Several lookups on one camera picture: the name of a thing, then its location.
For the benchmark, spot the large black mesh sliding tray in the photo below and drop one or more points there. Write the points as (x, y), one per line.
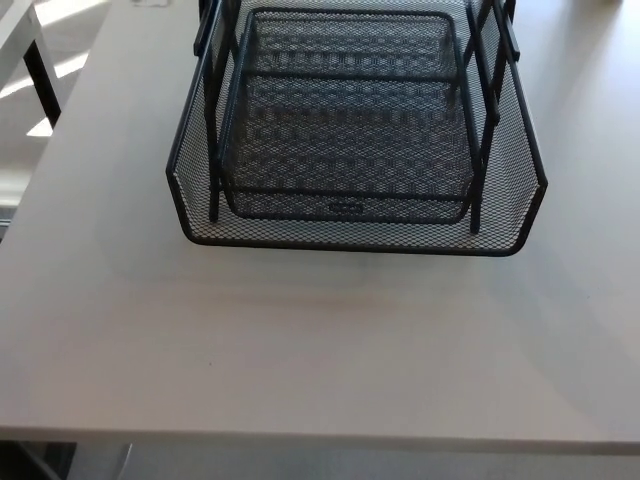
(350, 237)

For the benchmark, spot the black mesh tray with label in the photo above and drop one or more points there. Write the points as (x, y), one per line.
(350, 150)

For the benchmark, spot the red and white sticker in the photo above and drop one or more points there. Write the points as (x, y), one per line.
(150, 2)

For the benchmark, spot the white side table black legs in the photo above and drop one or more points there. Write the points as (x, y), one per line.
(20, 30)

